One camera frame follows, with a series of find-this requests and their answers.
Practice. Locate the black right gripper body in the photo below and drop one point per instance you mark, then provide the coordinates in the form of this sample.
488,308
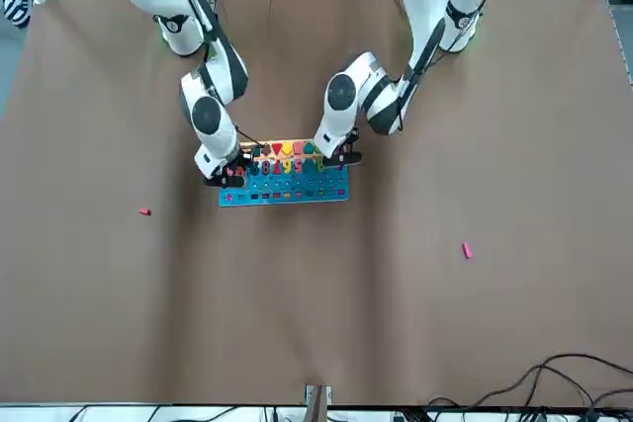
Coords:
225,180

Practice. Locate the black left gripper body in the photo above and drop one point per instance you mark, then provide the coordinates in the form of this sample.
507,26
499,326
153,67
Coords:
346,160

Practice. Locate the blue wooden toy board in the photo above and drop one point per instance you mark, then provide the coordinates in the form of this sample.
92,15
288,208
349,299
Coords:
287,190

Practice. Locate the small red toy piece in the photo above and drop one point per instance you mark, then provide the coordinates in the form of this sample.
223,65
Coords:
144,212

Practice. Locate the pink number one piece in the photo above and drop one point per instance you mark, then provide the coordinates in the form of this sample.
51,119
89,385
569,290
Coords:
467,250

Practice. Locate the green number three piece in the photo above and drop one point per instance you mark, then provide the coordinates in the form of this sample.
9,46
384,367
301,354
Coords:
319,166

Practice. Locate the teal number four piece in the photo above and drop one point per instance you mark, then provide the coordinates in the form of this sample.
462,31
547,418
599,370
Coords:
309,166

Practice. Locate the dark green square piece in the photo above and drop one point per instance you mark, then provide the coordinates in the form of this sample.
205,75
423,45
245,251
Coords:
255,149

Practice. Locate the pink shape piece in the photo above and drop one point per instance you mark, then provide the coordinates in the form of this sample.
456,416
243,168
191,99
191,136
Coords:
298,147

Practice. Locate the yellow number six piece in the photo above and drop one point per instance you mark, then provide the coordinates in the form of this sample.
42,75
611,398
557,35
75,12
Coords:
287,166

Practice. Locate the yellow shape piece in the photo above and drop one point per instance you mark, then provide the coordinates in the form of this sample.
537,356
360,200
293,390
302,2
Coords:
287,147

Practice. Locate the red triangle piece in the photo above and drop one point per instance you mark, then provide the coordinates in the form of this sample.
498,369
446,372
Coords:
277,147

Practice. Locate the striped black white shoe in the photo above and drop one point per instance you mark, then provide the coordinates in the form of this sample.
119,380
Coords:
15,2

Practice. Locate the aluminium post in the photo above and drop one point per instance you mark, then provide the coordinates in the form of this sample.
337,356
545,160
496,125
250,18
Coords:
318,402

